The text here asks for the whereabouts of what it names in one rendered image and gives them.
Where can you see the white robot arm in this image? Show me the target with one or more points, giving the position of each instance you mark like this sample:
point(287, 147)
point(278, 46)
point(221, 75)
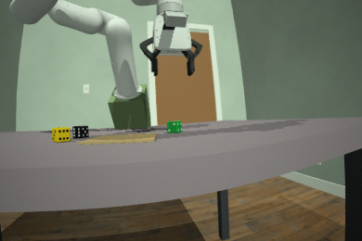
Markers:
point(118, 32)

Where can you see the tan mat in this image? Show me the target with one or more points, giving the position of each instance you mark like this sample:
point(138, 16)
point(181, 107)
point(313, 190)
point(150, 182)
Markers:
point(120, 139)

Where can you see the black die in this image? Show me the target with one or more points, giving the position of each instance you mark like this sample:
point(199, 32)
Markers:
point(80, 131)

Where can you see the green die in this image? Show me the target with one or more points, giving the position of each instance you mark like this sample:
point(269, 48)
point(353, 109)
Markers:
point(174, 126)

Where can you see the yellow die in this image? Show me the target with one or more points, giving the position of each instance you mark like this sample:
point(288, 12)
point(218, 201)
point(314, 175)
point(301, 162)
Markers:
point(61, 134)

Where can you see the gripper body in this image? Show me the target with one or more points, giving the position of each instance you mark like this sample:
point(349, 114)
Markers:
point(165, 40)

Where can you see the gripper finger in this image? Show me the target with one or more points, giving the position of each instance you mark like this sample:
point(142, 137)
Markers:
point(190, 57)
point(152, 56)

